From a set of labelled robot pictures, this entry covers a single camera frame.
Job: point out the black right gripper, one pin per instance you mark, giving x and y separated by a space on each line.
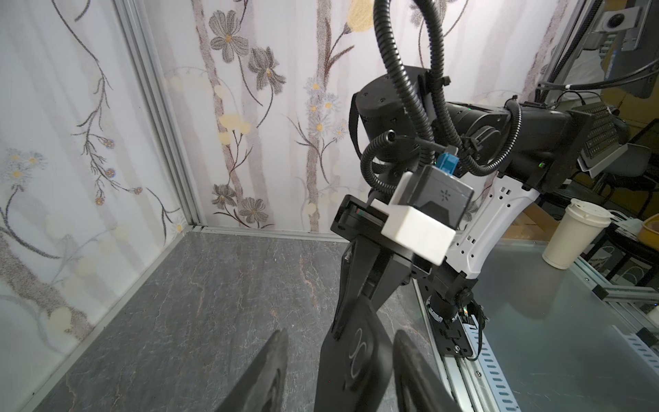
372 266

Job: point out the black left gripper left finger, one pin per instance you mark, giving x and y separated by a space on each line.
261 386

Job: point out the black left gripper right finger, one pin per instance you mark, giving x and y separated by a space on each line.
418 388

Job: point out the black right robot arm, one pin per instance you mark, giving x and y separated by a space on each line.
509 156

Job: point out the white paper cup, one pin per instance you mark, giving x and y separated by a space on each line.
580 225

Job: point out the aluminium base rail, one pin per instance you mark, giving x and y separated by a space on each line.
475 385

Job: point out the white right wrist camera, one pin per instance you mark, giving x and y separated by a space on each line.
424 212

